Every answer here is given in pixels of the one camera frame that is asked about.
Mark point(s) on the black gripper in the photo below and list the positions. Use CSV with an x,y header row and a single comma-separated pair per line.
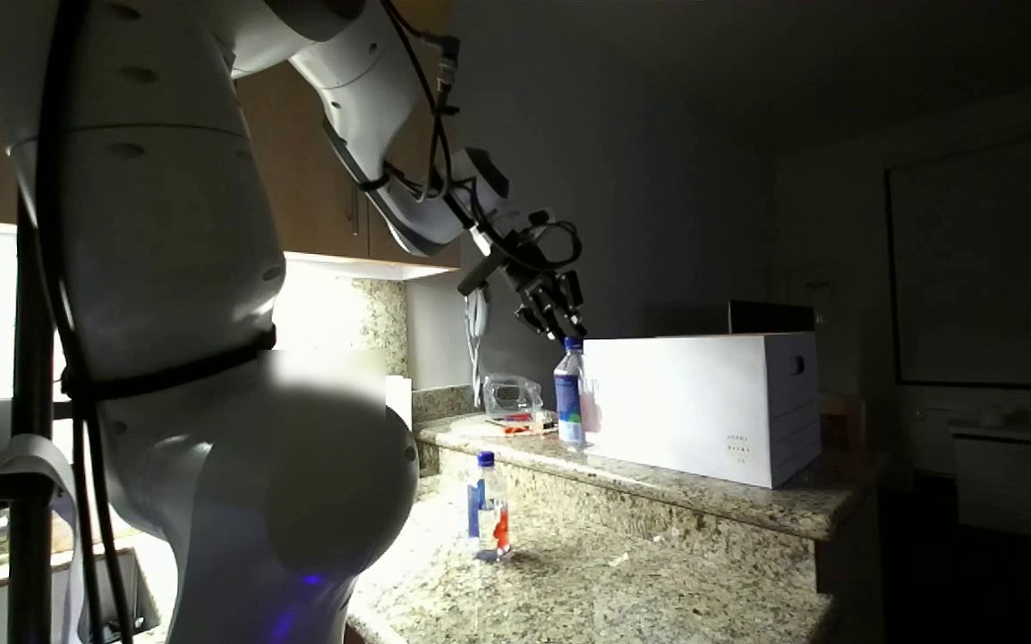
x,y
534,255

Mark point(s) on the white rectangular storage box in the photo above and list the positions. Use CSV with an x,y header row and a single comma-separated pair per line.
x,y
681,405

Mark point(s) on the hanging kitchen utensil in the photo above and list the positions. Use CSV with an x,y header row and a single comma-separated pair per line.
x,y
472,326

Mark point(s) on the clear plastic container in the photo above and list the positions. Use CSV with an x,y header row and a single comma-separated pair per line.
x,y
512,396

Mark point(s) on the small red item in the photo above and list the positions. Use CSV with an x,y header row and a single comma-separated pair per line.
x,y
521,420

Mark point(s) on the white countertop appliance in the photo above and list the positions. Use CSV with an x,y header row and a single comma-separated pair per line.
x,y
391,396

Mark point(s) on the white bin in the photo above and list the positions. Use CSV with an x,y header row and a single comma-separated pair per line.
x,y
1002,483

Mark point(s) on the white clamp on pole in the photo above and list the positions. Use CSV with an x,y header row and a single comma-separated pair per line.
x,y
32,459

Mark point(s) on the brown wooden wall cabinets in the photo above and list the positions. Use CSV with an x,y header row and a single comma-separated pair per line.
x,y
322,203

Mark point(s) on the black camera stand pole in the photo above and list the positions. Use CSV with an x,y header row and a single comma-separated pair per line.
x,y
32,539

